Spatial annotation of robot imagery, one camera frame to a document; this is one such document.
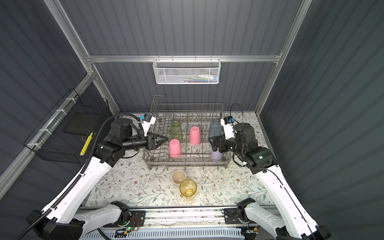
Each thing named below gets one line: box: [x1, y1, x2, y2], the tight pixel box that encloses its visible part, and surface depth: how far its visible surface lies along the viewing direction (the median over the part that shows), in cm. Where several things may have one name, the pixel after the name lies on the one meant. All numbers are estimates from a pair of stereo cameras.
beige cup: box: [171, 169, 187, 188], surface depth 86 cm
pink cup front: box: [190, 126, 202, 145], surface depth 96 cm
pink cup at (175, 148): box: [169, 138, 182, 158], surface depth 89 cm
